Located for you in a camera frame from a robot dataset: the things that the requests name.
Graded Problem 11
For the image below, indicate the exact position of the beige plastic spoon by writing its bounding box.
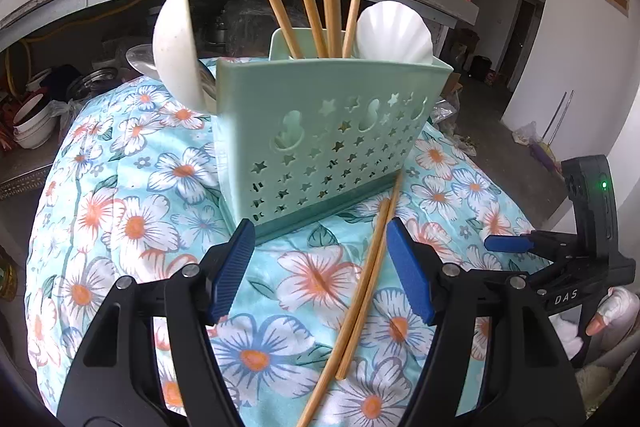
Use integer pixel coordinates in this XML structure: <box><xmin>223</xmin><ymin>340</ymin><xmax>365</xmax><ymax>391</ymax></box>
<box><xmin>152</xmin><ymin>0</ymin><xmax>217</xmax><ymax>112</ymax></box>

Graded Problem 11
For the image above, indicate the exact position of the mop with metal pole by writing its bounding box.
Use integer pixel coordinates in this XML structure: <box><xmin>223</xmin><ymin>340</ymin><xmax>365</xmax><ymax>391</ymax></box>
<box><xmin>530</xmin><ymin>91</ymin><xmax>575</xmax><ymax>170</ymax></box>

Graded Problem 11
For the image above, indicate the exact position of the stack of white bowls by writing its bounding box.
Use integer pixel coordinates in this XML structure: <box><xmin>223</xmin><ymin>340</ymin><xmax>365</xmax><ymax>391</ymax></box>
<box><xmin>12</xmin><ymin>92</ymin><xmax>63</xmax><ymax>150</ymax></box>

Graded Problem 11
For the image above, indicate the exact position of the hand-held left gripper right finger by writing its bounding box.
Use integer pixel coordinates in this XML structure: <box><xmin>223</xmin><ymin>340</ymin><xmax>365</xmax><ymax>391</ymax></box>
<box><xmin>385</xmin><ymin>217</ymin><xmax>586</xmax><ymax>427</ymax></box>

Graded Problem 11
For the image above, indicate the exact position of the white scalloped spoon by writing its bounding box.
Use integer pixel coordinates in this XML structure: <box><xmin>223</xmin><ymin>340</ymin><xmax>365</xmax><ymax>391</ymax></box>
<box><xmin>356</xmin><ymin>0</ymin><xmax>435</xmax><ymax>66</ymax></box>

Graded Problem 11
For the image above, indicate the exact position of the small white plastic bag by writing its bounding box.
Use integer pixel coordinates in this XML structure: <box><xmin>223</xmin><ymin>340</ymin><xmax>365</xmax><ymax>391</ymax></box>
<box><xmin>512</xmin><ymin>122</ymin><xmax>538</xmax><ymax>148</ymax></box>

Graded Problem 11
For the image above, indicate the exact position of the person's right hand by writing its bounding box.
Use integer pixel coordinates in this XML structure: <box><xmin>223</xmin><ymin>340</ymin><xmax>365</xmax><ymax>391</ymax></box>
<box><xmin>582</xmin><ymin>286</ymin><xmax>640</xmax><ymax>350</ymax></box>

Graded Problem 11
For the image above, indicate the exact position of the stack of metal bowls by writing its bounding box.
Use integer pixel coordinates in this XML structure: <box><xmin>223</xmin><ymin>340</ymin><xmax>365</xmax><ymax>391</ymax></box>
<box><xmin>67</xmin><ymin>67</ymin><xmax>121</xmax><ymax>100</ymax></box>

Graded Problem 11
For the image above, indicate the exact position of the green plastic utensil holder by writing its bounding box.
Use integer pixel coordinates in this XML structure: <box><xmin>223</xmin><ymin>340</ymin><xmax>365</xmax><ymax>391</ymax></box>
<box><xmin>212</xmin><ymin>27</ymin><xmax>454</xmax><ymax>242</ymax></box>

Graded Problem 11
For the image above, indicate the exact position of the black bin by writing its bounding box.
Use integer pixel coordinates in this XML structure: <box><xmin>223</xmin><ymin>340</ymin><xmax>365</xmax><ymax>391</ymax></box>
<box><xmin>470</xmin><ymin>55</ymin><xmax>493</xmax><ymax>82</ymax></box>

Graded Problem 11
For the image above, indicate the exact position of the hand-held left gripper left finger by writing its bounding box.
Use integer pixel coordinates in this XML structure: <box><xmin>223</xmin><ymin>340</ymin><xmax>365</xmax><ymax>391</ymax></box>
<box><xmin>57</xmin><ymin>218</ymin><xmax>257</xmax><ymax>427</ymax></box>

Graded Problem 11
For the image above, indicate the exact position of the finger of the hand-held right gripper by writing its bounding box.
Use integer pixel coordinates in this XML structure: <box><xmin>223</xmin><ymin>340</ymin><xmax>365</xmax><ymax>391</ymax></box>
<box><xmin>484</xmin><ymin>229</ymin><xmax>581</xmax><ymax>278</ymax></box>

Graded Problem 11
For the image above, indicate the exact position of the floral blue blanket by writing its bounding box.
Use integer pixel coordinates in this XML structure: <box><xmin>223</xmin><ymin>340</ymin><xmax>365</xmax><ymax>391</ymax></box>
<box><xmin>22</xmin><ymin>74</ymin><xmax>566</xmax><ymax>427</ymax></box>

